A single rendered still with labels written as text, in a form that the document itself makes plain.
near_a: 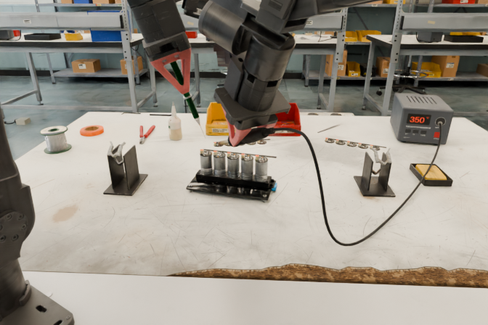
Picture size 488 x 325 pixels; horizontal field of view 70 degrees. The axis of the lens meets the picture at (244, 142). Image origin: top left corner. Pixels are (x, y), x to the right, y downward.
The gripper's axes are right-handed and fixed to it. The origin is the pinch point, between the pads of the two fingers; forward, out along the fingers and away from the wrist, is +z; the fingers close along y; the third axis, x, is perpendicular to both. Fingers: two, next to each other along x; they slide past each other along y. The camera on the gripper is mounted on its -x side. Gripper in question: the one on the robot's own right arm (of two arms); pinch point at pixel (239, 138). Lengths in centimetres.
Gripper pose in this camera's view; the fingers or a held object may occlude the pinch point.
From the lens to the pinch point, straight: 57.8
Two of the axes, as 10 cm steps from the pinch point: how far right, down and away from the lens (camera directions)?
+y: -8.6, 2.0, -4.7
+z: -2.4, 6.6, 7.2
